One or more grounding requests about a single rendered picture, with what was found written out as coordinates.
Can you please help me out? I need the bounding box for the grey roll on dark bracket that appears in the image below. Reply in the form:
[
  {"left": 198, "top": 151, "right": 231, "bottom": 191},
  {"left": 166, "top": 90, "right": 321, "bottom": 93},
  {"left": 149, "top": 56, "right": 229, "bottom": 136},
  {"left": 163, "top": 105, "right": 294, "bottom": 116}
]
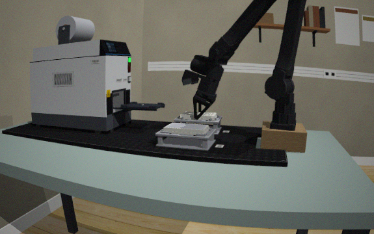
[{"left": 55, "top": 16, "right": 95, "bottom": 43}]

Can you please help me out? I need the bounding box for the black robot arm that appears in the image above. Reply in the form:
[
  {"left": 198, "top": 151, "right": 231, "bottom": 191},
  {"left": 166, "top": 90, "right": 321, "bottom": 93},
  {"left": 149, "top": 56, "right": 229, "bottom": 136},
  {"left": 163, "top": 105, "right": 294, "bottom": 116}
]
[{"left": 182, "top": 0, "right": 306, "bottom": 131}]

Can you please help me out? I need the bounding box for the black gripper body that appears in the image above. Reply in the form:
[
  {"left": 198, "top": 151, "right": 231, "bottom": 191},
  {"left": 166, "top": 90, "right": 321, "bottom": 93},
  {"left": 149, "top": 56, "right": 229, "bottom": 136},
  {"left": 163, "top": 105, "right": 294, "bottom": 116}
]
[{"left": 194, "top": 79, "right": 219, "bottom": 102}]

